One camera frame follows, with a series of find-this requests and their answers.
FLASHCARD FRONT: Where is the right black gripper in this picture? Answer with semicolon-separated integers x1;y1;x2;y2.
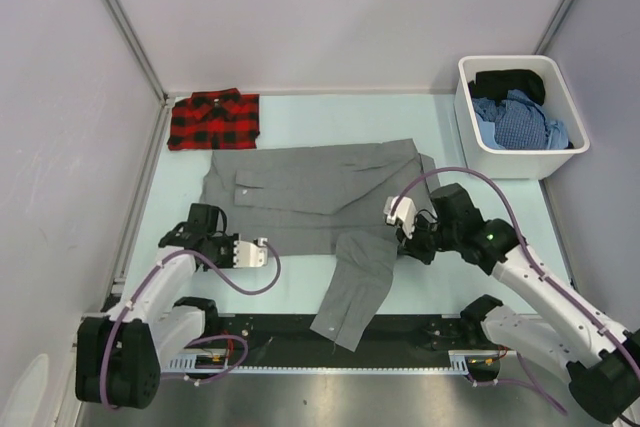
395;213;460;266

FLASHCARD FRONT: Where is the grey long sleeve shirt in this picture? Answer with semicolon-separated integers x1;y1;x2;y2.
200;139;435;332

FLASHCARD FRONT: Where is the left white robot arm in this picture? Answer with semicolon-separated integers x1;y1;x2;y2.
75;203;239;409

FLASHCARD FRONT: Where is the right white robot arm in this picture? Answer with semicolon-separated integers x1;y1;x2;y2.
384;183;639;424

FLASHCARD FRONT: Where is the red black plaid shirt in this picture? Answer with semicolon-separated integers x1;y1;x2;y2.
167;88;260;151

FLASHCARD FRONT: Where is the blue checked shirt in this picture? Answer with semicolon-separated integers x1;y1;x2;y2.
472;89;548;150

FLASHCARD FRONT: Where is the white plastic bin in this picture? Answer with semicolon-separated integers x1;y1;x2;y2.
454;55;590;180

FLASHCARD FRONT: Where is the light blue shirt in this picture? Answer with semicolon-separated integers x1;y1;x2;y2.
545;119;573;150

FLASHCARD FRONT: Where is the black shirt in bin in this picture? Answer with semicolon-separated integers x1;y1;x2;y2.
468;69;546;105

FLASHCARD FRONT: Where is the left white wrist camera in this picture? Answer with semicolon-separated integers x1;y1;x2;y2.
233;237;269;268

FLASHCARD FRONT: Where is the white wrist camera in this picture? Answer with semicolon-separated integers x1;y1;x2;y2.
383;196;417;239
233;237;269;268

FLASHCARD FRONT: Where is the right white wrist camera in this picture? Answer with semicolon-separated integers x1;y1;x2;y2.
383;196;417;239

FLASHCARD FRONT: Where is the aluminium frame rail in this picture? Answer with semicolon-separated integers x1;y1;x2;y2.
69;314;614;354

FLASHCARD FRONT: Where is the white slotted cable duct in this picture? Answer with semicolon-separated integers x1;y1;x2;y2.
162;353;469;378

